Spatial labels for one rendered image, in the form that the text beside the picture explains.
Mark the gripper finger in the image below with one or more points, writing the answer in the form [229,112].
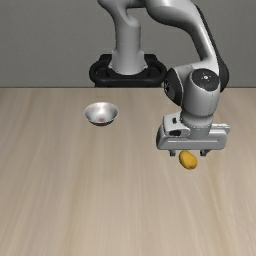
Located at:
[172,153]
[204,152]

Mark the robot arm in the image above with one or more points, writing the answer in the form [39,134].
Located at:
[200,90]

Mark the yellow mango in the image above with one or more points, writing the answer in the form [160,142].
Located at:
[188,160]

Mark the silver metal bowl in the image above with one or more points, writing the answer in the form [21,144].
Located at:
[100,114]

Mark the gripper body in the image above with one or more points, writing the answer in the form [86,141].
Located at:
[193,140]

